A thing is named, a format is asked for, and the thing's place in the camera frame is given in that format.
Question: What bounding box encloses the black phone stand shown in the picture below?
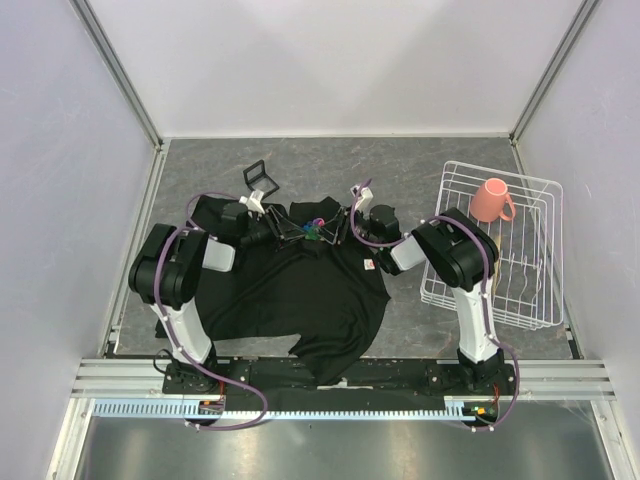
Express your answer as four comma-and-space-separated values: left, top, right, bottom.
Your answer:
243, 159, 280, 197

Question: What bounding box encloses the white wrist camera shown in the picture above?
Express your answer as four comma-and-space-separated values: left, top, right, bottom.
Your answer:
350, 184, 373, 214
239, 189, 265, 215

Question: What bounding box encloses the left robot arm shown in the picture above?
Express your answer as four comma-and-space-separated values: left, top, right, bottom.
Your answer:
128, 194, 286, 393

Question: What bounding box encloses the white wire basket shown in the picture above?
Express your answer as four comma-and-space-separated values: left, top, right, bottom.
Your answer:
436, 161, 564, 330

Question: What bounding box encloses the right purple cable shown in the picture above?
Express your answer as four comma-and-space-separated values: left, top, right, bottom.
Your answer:
348, 178, 521, 434

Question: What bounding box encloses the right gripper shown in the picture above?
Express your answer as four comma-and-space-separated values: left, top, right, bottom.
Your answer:
313, 205, 381, 251

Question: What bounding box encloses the black polo shirt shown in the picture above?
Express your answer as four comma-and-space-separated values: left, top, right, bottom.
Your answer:
195, 198, 390, 384

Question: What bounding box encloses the slotted cable duct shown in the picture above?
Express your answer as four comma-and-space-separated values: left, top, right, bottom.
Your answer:
93, 398, 474, 421

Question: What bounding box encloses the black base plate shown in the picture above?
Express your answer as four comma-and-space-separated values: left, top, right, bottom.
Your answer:
153, 358, 517, 411

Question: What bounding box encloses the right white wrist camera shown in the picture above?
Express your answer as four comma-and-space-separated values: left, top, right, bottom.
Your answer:
350, 184, 373, 214

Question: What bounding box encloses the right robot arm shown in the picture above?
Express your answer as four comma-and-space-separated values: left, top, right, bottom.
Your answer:
335, 205, 512, 394

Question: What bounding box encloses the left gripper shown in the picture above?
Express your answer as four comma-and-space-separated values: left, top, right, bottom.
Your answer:
241, 206, 308, 252

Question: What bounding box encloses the pink mug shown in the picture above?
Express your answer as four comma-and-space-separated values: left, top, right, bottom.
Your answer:
469, 178, 516, 223

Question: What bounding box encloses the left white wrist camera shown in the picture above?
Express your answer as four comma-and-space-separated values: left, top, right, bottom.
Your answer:
239, 189, 265, 215

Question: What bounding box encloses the beige object in basket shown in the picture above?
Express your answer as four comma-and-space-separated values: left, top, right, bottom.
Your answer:
491, 232, 502, 297

